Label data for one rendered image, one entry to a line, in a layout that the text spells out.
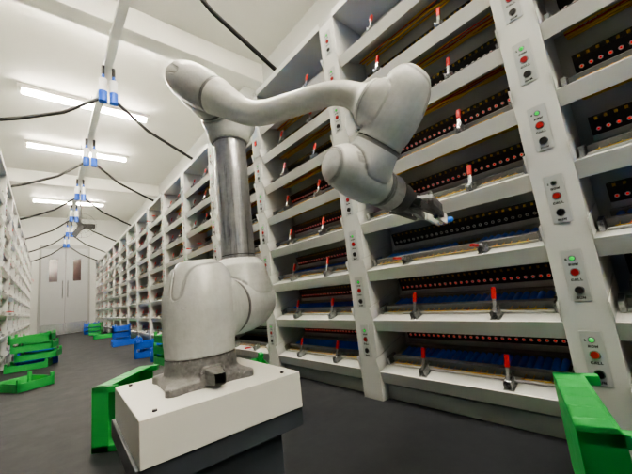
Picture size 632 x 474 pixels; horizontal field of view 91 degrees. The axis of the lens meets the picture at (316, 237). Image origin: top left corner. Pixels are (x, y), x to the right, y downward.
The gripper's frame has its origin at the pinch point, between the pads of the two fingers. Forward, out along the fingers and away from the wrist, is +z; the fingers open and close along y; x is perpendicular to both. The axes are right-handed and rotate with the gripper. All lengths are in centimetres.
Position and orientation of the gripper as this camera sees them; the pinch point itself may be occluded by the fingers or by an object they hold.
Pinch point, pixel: (435, 216)
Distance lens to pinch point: 95.5
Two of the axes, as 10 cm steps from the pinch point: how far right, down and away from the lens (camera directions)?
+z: 7.6, 2.4, 6.1
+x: -0.6, 9.5, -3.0
